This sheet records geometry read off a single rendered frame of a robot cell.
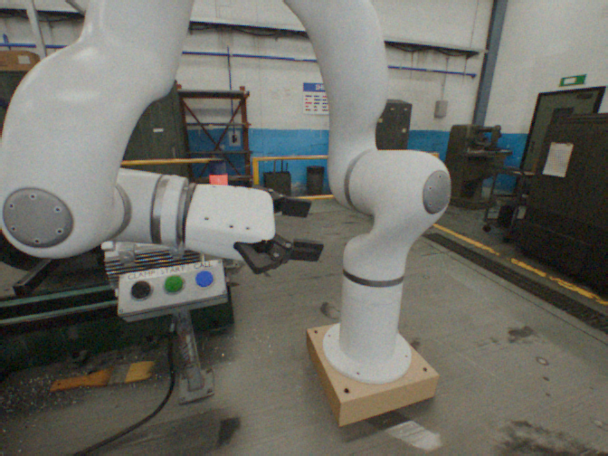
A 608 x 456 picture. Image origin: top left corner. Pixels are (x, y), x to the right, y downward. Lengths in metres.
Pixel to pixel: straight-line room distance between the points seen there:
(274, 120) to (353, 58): 5.39
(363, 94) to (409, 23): 6.85
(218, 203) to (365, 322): 0.36
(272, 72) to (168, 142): 2.82
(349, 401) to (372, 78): 0.53
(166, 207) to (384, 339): 0.45
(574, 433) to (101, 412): 0.89
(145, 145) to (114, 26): 3.59
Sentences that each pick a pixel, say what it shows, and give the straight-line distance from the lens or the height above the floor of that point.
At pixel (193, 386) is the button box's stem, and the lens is 0.67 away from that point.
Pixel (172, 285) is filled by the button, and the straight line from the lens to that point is 0.50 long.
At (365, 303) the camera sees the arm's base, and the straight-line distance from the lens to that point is 0.52.
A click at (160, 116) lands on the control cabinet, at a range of 3.87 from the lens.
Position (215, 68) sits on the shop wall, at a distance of 5.81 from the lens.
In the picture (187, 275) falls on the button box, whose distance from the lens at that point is 0.51.
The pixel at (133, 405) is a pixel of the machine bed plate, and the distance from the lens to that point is 0.71.
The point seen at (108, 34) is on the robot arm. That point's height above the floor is 1.40.
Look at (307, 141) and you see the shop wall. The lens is 5.96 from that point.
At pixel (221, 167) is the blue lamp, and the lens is 0.99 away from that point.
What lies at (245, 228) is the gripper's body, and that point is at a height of 1.21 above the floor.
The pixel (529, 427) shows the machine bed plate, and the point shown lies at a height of 0.80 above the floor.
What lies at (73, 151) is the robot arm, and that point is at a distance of 0.26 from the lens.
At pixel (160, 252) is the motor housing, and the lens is 0.68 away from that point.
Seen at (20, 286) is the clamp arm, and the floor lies 1.03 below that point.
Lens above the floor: 1.31
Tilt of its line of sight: 20 degrees down
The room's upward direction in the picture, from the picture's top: straight up
